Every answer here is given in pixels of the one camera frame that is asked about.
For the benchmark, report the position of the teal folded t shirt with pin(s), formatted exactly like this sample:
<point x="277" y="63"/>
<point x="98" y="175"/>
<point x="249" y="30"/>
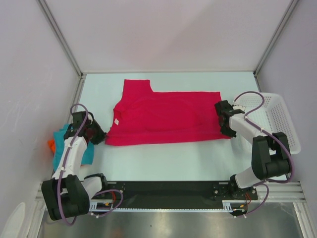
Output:
<point x="88" y="156"/>

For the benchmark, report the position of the white slotted cable duct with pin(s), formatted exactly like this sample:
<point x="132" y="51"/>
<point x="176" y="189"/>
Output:
<point x="186" y="204"/>

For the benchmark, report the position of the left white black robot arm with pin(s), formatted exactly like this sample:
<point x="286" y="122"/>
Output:
<point x="65" y="195"/>

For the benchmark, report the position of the white plastic basket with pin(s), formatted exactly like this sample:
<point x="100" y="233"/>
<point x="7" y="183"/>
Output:
<point x="272" y="116"/>

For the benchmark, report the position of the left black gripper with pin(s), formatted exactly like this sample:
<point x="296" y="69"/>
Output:
<point x="101" y="135"/>

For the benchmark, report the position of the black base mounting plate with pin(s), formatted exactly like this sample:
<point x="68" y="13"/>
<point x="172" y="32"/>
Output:
<point x="214" y="190"/>

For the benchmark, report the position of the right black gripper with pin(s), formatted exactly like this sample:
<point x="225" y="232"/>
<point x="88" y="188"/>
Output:
<point x="232" y="133"/>

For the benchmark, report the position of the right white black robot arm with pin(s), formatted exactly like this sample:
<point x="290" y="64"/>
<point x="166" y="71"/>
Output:
<point x="270" y="156"/>

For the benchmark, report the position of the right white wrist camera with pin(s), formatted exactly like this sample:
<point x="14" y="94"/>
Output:
<point x="239" y="107"/>

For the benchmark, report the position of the red t shirt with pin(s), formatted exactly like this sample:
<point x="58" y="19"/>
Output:
<point x="143" y="116"/>

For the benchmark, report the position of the orange folded t shirt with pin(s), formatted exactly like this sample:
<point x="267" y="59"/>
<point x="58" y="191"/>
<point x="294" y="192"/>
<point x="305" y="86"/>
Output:
<point x="51" y="144"/>

